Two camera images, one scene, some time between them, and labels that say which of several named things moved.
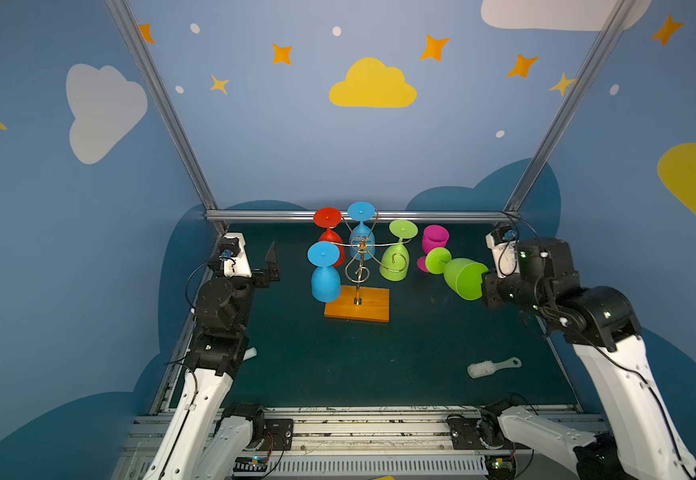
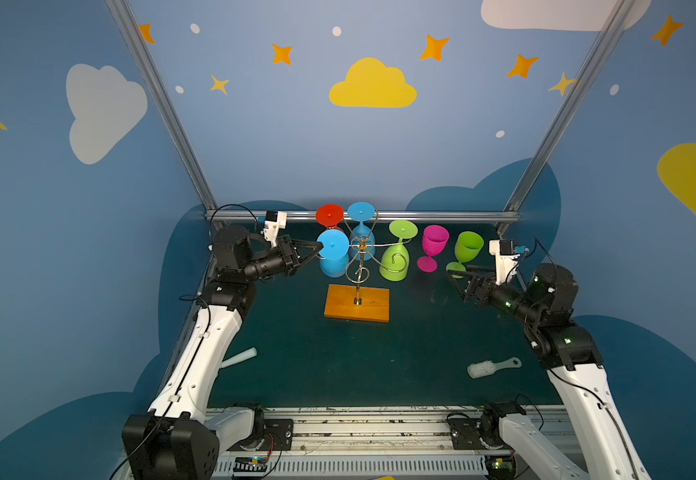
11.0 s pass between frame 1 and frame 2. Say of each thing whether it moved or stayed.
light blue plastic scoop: stayed
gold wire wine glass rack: stayed
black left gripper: moved
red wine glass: stayed
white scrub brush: stayed
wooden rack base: stayed
